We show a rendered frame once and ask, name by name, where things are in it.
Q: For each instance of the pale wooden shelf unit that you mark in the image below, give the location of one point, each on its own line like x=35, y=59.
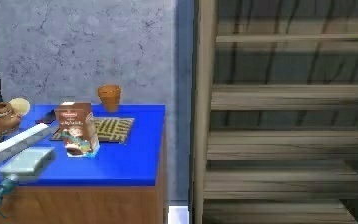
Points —
x=287, y=140

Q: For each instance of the pale grey flat box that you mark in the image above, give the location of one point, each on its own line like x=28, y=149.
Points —
x=27, y=163

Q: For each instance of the pale yellow ball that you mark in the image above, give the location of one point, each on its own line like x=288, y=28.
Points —
x=20, y=106

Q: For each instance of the white long box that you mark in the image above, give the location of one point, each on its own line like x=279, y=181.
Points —
x=18, y=143

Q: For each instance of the brown milk carton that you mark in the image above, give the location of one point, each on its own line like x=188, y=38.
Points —
x=77, y=130

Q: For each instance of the terracotta flower pot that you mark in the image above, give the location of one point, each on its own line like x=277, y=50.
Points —
x=109, y=96

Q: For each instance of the blue topped wooden cabinet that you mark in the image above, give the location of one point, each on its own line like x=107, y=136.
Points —
x=130, y=156

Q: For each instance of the teal dinosaur toy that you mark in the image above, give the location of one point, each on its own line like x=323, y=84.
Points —
x=0, y=195

